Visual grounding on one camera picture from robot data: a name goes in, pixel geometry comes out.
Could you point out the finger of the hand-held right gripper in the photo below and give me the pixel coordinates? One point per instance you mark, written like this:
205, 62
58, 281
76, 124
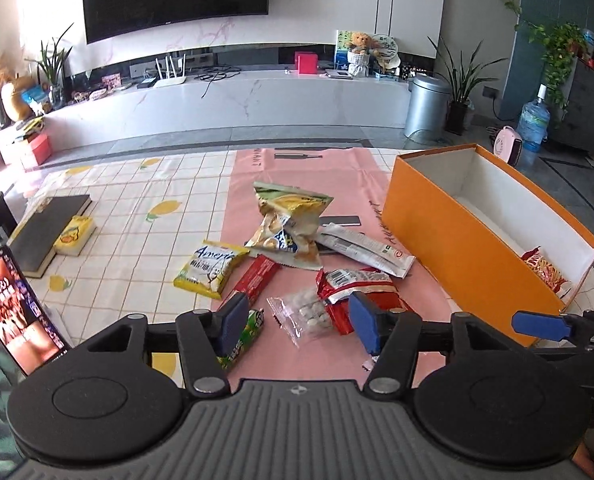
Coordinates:
539, 324

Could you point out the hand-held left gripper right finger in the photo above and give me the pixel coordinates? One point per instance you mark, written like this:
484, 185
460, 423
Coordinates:
364, 325

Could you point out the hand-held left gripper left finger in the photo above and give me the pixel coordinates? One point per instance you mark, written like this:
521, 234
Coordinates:
233, 321

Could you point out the green candy tube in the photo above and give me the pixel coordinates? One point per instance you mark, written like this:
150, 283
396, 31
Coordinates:
251, 329

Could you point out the red white snack packet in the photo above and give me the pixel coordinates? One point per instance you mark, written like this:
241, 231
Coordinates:
362, 285

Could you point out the red bar snack packet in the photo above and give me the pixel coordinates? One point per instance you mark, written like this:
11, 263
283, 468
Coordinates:
257, 277

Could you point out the red noodle snack packet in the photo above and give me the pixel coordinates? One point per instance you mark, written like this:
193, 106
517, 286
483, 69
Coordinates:
547, 272

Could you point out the yellow white snack packet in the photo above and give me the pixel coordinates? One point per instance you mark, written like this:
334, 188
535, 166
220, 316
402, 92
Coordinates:
207, 270

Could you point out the clear bag of white balls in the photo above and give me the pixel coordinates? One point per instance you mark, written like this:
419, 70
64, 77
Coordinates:
307, 312

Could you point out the white long snack packet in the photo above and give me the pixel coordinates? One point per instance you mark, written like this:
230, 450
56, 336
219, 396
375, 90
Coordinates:
372, 252

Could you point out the yellow green chip bag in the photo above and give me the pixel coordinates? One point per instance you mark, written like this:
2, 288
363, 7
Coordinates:
297, 210

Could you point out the orange cardboard box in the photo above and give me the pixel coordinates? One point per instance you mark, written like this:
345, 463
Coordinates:
442, 220

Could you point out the pink table runner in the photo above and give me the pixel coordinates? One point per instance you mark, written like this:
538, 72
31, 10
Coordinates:
357, 180

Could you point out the checked lemon print tablecloth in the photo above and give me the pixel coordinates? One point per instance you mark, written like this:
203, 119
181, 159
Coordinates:
127, 200

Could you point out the small yellow box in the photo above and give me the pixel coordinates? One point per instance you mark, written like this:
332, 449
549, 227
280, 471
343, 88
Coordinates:
74, 235

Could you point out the pink heater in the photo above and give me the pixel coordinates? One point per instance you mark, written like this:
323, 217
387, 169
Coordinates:
509, 142

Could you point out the blue water bottle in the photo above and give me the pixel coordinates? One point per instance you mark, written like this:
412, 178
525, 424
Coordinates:
534, 122

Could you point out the dark hardcover book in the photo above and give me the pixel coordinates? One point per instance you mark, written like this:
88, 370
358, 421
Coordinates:
42, 232

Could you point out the white marble media console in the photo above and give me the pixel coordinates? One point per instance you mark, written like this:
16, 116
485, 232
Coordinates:
227, 105

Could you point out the smartphone with lit screen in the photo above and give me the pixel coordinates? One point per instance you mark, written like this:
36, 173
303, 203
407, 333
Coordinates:
12, 310

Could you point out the dark cabinet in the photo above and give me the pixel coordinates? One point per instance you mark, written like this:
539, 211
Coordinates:
584, 105

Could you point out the silver trash can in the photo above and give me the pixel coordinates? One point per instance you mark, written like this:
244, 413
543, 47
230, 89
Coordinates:
427, 105

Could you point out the white router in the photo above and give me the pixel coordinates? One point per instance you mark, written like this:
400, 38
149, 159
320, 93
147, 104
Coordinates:
169, 79

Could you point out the potted plant with long leaves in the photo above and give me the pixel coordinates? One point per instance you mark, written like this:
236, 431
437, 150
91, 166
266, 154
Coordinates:
459, 85

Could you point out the white flower basket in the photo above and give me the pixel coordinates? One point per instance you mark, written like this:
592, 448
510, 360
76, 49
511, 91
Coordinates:
359, 66

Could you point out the red storage box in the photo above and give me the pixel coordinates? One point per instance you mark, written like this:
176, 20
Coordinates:
39, 147

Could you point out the small red box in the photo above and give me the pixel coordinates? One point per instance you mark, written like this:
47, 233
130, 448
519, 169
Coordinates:
305, 62

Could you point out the round paper fan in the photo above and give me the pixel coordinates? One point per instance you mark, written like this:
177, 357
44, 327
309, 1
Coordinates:
386, 49

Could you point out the green climbing plant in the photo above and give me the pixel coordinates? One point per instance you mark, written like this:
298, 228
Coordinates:
559, 45

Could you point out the teddy bear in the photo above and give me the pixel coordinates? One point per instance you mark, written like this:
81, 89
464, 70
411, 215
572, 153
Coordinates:
361, 42

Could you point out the yellow plush toy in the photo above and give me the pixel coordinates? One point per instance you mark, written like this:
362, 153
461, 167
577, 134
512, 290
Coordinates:
14, 102

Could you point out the plant in glass vase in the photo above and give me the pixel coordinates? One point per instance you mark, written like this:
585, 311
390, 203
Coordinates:
54, 67

